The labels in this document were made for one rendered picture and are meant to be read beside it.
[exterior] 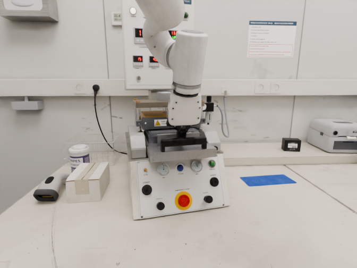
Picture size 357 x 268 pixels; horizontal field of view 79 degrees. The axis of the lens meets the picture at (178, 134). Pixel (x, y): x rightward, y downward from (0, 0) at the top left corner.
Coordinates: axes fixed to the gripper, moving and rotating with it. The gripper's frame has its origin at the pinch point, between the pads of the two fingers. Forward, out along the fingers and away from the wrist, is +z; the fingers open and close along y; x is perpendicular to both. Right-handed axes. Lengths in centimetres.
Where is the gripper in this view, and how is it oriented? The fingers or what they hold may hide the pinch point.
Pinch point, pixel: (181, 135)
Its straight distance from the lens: 72.2
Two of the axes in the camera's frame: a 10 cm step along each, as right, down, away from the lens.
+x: -2.4, -5.3, 8.1
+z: -0.8, 8.5, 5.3
